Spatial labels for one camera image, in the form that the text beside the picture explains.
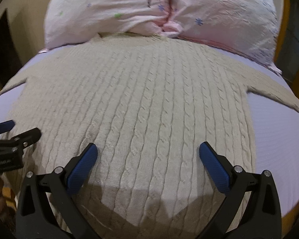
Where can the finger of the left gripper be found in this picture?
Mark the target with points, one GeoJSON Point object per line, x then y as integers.
{"type": "Point", "coordinates": [6, 126]}
{"type": "Point", "coordinates": [24, 140]}

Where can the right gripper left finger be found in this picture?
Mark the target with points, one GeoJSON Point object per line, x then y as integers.
{"type": "Point", "coordinates": [46, 208]}

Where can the lavender bed sheet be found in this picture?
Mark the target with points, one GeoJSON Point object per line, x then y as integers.
{"type": "Point", "coordinates": [276, 128]}

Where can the wooden bed frame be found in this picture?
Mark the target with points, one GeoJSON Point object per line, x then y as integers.
{"type": "Point", "coordinates": [287, 49]}

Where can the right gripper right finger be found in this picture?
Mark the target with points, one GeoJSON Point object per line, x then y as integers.
{"type": "Point", "coordinates": [262, 216]}

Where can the pink floral pillow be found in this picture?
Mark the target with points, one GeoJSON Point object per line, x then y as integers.
{"type": "Point", "coordinates": [248, 28]}

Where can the beige cable-knit sweater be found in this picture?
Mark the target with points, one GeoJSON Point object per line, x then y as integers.
{"type": "Point", "coordinates": [147, 103]}

